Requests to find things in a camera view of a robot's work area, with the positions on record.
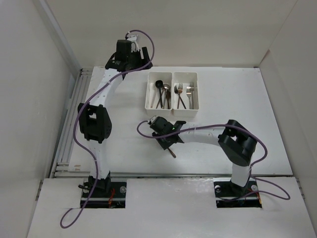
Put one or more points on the aluminium rail frame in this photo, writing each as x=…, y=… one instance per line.
x=64, y=146

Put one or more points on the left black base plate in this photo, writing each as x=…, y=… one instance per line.
x=115, y=188

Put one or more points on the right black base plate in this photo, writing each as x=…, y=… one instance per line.
x=229, y=190

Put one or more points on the white plastic bin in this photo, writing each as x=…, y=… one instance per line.
x=155, y=102
x=185, y=78

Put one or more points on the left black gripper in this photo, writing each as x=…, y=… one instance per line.
x=144, y=55

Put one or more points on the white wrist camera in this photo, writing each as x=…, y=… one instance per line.
x=152, y=119
x=134, y=42

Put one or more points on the silver fork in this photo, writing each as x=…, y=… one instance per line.
x=192, y=93
x=189, y=95

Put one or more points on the silver spoon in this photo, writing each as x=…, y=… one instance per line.
x=166, y=87

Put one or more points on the left white plastic bin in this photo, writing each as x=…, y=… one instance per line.
x=155, y=102

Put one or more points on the black fork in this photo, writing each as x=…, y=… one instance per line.
x=178, y=92

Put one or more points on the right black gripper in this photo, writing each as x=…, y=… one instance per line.
x=164, y=146

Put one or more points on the black spoon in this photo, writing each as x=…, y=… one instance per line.
x=159, y=85

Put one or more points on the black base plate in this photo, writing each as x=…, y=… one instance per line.
x=115, y=188
x=229, y=190

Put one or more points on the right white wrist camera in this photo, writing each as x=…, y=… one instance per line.
x=152, y=119

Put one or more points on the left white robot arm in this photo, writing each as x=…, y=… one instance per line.
x=94, y=122

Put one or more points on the beige spoon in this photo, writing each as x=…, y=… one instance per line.
x=153, y=98

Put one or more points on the right white plastic bin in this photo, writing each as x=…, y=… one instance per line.
x=185, y=78

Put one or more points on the brown spoon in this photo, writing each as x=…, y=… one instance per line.
x=168, y=97

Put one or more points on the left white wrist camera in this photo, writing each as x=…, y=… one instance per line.
x=134, y=42

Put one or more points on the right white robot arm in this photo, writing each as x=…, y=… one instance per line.
x=237, y=145

